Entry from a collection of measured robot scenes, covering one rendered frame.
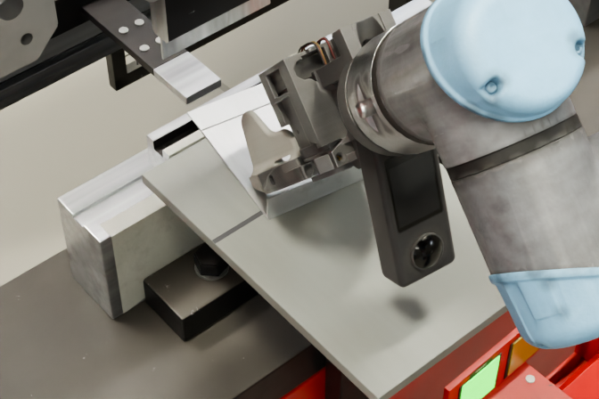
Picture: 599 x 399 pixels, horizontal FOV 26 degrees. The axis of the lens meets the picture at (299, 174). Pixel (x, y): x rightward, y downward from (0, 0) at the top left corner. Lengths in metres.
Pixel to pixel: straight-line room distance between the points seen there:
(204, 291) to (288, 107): 0.22
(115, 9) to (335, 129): 0.34
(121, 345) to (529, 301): 0.44
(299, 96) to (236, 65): 1.76
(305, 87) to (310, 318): 0.16
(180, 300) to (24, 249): 1.28
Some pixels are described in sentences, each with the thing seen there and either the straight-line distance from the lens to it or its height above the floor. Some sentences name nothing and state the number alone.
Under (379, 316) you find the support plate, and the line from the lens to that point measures 0.89.
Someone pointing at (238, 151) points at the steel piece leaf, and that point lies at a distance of 0.99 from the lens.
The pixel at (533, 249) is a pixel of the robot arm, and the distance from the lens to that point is 0.67.
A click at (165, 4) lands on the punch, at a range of 0.91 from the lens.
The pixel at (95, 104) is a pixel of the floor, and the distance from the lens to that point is 2.53.
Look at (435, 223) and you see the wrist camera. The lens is 0.84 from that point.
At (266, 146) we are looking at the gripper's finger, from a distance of 0.91.
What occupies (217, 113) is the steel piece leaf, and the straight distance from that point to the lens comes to 1.02.
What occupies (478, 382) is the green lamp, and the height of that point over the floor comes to 0.82.
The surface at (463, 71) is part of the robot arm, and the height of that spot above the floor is 1.28.
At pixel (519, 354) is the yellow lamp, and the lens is 1.12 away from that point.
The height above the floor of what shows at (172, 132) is 1.00.
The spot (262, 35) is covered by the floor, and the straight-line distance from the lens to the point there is 2.65.
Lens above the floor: 1.70
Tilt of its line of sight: 46 degrees down
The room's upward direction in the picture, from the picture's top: straight up
